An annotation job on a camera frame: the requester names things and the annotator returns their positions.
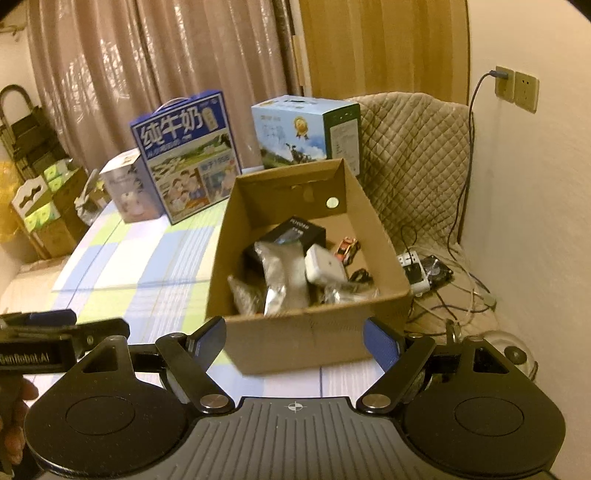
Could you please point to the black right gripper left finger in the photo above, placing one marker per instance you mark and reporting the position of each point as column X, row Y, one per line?
column 186, row 360

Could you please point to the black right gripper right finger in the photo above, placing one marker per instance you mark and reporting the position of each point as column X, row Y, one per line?
column 401, row 359

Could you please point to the clear bag with metal rack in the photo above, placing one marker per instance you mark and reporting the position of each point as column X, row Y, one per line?
column 350, row 292

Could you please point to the white power adapter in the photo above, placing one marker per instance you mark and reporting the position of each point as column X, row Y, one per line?
column 322, row 267

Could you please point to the small toy race car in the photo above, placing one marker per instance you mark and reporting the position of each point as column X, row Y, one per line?
column 347, row 250

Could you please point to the silver foil pouch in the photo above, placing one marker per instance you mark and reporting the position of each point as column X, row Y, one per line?
column 284, row 274

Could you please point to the black shaver box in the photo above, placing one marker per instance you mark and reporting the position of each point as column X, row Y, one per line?
column 297, row 229

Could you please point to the cotton swabs bag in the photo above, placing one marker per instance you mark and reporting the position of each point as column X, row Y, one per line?
column 248, row 299

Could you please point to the left hand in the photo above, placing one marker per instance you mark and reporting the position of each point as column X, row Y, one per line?
column 16, row 392

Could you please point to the checkered bed sheet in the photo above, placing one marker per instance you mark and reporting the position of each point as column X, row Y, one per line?
column 155, row 276

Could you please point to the white power strip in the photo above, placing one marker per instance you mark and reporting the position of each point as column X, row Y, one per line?
column 415, row 272

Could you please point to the silver kettle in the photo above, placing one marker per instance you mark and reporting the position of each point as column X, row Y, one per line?
column 515, row 350

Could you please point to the cardboard box of tissues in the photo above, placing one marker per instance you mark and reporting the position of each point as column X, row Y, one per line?
column 45, row 211

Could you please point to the brown cardboard box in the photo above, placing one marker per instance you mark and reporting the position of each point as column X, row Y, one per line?
column 275, row 318

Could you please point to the yellow plastic bag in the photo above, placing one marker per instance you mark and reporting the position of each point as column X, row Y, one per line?
column 9, row 184

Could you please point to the white humidifier box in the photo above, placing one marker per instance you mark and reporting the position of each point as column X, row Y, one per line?
column 131, row 188

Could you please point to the black folding cart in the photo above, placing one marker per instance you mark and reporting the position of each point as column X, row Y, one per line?
column 31, row 142

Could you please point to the dark blue milk carton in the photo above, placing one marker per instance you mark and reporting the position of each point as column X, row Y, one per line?
column 189, row 151

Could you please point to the quilted beige chair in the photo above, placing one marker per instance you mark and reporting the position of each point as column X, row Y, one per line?
column 415, row 158

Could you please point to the light blue milk carton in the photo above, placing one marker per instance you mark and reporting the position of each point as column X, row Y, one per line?
column 295, row 130

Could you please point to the beige curtain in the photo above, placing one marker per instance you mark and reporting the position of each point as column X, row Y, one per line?
column 99, row 65

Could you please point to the beige wall socket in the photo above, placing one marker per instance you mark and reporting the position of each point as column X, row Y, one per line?
column 504, row 83
column 526, row 92

